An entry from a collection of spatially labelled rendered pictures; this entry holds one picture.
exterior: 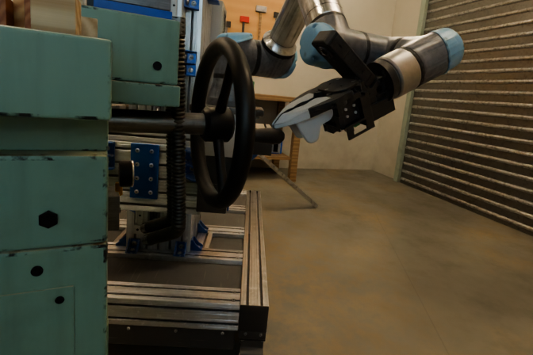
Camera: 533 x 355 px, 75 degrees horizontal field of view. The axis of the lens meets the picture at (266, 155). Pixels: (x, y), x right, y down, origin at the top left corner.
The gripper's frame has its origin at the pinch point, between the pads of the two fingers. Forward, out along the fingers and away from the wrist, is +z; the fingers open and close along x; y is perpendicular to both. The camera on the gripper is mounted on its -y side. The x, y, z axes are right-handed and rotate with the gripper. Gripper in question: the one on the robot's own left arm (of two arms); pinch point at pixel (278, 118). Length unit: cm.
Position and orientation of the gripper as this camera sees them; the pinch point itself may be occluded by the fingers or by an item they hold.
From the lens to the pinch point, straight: 52.6
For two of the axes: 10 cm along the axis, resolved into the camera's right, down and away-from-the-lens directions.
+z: -8.6, 4.5, -2.6
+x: -4.1, -2.7, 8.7
